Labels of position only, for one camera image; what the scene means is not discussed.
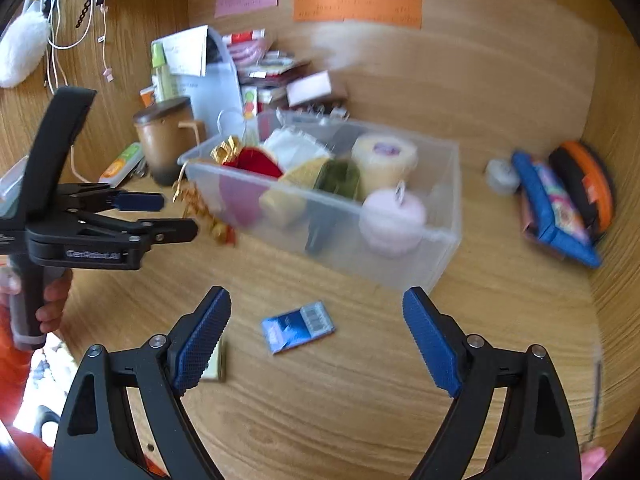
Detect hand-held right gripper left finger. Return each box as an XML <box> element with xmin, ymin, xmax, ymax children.
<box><xmin>50</xmin><ymin>286</ymin><xmax>233</xmax><ymax>480</ymax></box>

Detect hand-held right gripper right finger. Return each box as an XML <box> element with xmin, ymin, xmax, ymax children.
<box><xmin>402</xmin><ymin>287</ymin><xmax>583</xmax><ymax>480</ymax></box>

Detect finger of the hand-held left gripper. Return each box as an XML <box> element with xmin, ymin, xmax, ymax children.
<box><xmin>57</xmin><ymin>182</ymin><xmax>166</xmax><ymax>214</ymax></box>
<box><xmin>75</xmin><ymin>211</ymin><xmax>200</xmax><ymax>251</ymax></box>

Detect clear plastic storage box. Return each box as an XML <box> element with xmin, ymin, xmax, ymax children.
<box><xmin>177</xmin><ymin>110</ymin><xmax>462</xmax><ymax>292</ymax></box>

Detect blue foil packet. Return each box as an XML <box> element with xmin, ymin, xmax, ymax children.
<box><xmin>261</xmin><ymin>301</ymin><xmax>336</xmax><ymax>356</ymax></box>

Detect gold ornament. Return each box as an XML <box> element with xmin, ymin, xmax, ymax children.
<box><xmin>171</xmin><ymin>136</ymin><xmax>241</xmax><ymax>248</ymax></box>

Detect red velvet pouch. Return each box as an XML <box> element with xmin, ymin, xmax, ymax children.
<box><xmin>217</xmin><ymin>146</ymin><xmax>283</xmax><ymax>226</ymax></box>

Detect yellow sponge block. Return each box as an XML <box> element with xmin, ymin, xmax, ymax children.
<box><xmin>259</xmin><ymin>156</ymin><xmax>332</xmax><ymax>228</ymax></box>

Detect pink round candle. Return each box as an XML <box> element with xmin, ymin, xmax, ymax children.
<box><xmin>360</xmin><ymin>182</ymin><xmax>428</xmax><ymax>258</ymax></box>

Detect white drawstring pouch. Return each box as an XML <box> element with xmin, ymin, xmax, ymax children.
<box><xmin>262</xmin><ymin>127</ymin><xmax>333</xmax><ymax>173</ymax></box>

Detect dark green bottle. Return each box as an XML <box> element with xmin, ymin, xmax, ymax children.
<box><xmin>314</xmin><ymin>159</ymin><xmax>362</xmax><ymax>201</ymax></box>

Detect cream candle jar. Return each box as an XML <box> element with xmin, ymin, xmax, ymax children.
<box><xmin>351</xmin><ymin>132</ymin><xmax>418</xmax><ymax>201</ymax></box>

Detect small white bowl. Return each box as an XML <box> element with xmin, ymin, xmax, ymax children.
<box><xmin>486</xmin><ymin>158</ymin><xmax>522</xmax><ymax>196</ymax></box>

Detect wooden desktop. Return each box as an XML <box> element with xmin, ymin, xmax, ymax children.
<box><xmin>50</xmin><ymin>75</ymin><xmax>608</xmax><ymax>480</ymax></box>

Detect person's left hand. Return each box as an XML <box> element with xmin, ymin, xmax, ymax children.
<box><xmin>35</xmin><ymin>272</ymin><xmax>74</xmax><ymax>335</ymax></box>

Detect yellow sticky pad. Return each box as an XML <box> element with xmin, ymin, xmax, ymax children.
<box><xmin>200</xmin><ymin>340</ymin><xmax>228</xmax><ymax>381</ymax></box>

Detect green and orange tube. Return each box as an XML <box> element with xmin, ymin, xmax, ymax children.
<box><xmin>97</xmin><ymin>142</ymin><xmax>146</xmax><ymax>184</ymax></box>

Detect brown ceramic mug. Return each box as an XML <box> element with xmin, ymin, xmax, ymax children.
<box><xmin>133</xmin><ymin>97</ymin><xmax>207</xmax><ymax>187</ymax></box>

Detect green spray bottle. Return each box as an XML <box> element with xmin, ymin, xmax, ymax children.
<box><xmin>150</xmin><ymin>42</ymin><xmax>176</xmax><ymax>103</ymax></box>

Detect white file box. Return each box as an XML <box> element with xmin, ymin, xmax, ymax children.
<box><xmin>192</xmin><ymin>27</ymin><xmax>246</xmax><ymax>133</ymax></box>

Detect orange garment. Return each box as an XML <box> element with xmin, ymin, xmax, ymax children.
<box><xmin>0</xmin><ymin>305</ymin><xmax>56</xmax><ymax>480</ymax></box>

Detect fruit print card box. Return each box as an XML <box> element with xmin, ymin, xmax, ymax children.
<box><xmin>241</xmin><ymin>85</ymin><xmax>259</xmax><ymax>121</ymax></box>

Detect white printed papers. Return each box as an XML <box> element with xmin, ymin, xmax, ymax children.
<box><xmin>151</xmin><ymin>25</ymin><xmax>221</xmax><ymax>78</ymax></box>

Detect stack of books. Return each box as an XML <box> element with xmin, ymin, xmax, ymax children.
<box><xmin>222</xmin><ymin>30</ymin><xmax>311</xmax><ymax>91</ymax></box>

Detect blue pencil case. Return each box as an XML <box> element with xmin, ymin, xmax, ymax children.
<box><xmin>511</xmin><ymin>150</ymin><xmax>602</xmax><ymax>268</ymax></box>

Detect white fluffy plush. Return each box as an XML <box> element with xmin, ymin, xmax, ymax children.
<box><xmin>0</xmin><ymin>2</ymin><xmax>51</xmax><ymax>88</ymax></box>

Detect metal binder clips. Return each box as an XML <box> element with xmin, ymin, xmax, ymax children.
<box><xmin>300</xmin><ymin>100</ymin><xmax>349</xmax><ymax>122</ymax></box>

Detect white and pink box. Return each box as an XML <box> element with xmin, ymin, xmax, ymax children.
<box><xmin>286</xmin><ymin>71</ymin><xmax>333</xmax><ymax>107</ymax></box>

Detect pink cloth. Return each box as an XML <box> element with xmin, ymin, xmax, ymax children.
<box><xmin>580</xmin><ymin>447</ymin><xmax>608</xmax><ymax>480</ymax></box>

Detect black and orange round case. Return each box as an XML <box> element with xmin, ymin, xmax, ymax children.
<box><xmin>548</xmin><ymin>140</ymin><xmax>617</xmax><ymax>241</ymax></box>

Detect orange sticky note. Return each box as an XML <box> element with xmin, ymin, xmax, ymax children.
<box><xmin>293</xmin><ymin>0</ymin><xmax>423</xmax><ymax>30</ymax></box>

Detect cable with pink plug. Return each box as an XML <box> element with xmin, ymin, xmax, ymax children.
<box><xmin>97</xmin><ymin>5</ymin><xmax>116</xmax><ymax>83</ymax></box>

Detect white hanging cables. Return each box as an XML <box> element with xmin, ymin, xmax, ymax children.
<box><xmin>30</xmin><ymin>0</ymin><xmax>108</xmax><ymax>93</ymax></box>

